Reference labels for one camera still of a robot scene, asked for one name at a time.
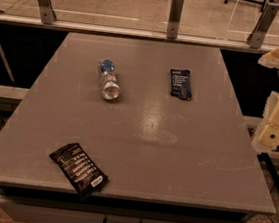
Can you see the grey drawer with handle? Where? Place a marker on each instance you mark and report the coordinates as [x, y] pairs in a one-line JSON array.
[[42, 211]]

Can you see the middle metal bracket post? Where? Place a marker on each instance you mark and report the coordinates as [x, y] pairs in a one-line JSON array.
[[174, 18]]

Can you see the clear plastic water bottle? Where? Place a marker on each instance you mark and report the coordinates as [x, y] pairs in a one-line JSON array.
[[110, 89]]

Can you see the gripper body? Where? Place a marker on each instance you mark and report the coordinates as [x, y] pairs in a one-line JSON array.
[[267, 136]]

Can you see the blue rxbar blueberry wrapper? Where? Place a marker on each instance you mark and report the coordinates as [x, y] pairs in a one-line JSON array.
[[180, 84]]

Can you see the right metal bracket post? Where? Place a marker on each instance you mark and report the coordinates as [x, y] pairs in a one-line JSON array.
[[258, 34]]

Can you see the black stand frame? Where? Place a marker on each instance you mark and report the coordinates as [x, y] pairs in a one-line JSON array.
[[264, 157]]

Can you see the black snack bar wrapper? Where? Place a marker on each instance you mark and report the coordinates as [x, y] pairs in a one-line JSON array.
[[79, 169]]

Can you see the clear acrylic barrier panel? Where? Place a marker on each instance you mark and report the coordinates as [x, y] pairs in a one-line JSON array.
[[216, 19]]

